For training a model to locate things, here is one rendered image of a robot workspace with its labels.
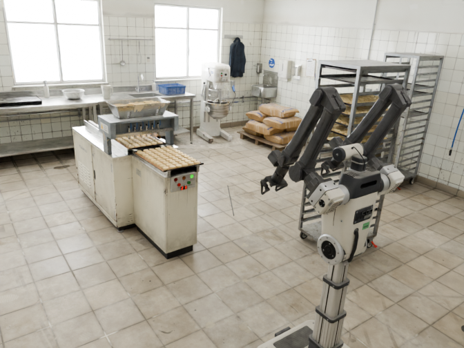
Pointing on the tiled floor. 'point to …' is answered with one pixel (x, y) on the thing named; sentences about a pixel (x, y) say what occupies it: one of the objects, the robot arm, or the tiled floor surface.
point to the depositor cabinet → (105, 177)
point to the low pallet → (262, 141)
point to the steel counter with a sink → (92, 97)
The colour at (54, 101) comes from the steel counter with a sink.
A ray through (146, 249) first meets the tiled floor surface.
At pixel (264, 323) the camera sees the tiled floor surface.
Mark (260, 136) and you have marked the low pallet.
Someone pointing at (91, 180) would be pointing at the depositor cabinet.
